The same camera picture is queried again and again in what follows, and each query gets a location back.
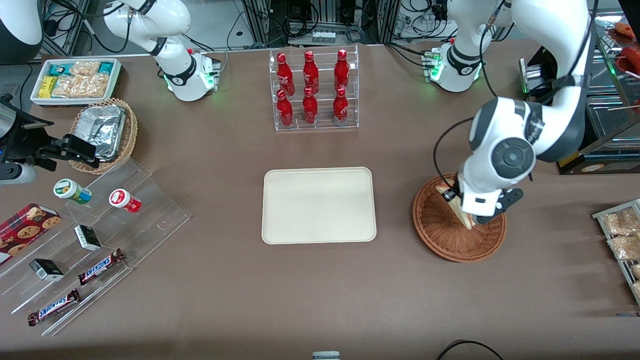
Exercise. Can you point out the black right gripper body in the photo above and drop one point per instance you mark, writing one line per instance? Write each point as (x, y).
(31, 141)

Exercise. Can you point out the triangular sandwich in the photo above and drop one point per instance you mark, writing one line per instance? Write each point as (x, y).
(462, 218)

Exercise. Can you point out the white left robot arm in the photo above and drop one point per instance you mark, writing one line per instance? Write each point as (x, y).
(510, 150)

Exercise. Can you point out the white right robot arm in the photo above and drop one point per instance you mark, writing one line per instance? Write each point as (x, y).
(175, 65)

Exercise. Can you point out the round brown wicker basket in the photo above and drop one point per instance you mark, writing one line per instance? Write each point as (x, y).
(445, 240)

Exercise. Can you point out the light wicker basket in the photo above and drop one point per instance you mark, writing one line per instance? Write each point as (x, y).
(131, 135)

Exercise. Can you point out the beige plastic tray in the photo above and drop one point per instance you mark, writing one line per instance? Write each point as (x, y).
(318, 205)

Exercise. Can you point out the silver foil wrapped package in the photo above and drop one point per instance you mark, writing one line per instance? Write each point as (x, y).
(102, 130)

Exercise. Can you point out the green lidded cup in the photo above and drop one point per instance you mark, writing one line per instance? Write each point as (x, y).
(67, 189)

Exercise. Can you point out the white rectangular snack bin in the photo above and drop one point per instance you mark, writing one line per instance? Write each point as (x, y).
(36, 95)

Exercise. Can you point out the yellow snack pack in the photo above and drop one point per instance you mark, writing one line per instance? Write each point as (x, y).
(47, 87)

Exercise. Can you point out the large clear snack bag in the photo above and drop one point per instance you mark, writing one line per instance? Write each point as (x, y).
(80, 86)

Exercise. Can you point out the red lidded cup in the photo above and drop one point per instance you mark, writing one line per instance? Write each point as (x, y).
(122, 199)

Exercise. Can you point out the red cookie box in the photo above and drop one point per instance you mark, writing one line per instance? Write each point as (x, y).
(25, 232)

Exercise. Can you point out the teal snack pack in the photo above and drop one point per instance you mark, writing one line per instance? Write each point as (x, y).
(59, 70)
(106, 67)

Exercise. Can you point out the small clear snack bag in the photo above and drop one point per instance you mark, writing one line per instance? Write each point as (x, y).
(85, 68)

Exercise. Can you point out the small black box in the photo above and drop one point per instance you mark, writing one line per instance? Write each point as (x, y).
(87, 237)
(46, 270)

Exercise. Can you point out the clear acrylic stepped display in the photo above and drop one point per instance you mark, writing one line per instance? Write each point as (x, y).
(145, 220)

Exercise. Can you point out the yellow emergency stop box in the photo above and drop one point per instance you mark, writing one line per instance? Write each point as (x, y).
(567, 161)

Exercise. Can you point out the snickers chocolate bar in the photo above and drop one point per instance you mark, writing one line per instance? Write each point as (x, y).
(54, 307)
(100, 267)

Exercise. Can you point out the red cola bottle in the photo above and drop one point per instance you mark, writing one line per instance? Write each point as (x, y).
(285, 75)
(341, 70)
(310, 109)
(310, 72)
(340, 107)
(284, 111)

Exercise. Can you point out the silver metal side box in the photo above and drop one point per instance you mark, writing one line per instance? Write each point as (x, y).
(535, 75)

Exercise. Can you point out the clear bag of pastries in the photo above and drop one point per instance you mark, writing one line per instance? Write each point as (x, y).
(625, 247)
(637, 289)
(620, 222)
(636, 271)

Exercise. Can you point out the black food warmer appliance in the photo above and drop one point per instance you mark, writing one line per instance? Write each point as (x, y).
(612, 150)

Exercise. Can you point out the clear acrylic bottle rack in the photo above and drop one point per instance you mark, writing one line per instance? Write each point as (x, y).
(315, 127)

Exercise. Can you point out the white power strip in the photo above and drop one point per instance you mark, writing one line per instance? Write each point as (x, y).
(323, 36)

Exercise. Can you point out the grey device edge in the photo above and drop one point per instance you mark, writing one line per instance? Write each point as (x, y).
(326, 356)

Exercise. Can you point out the red sausage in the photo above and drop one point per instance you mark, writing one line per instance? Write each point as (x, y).
(631, 57)

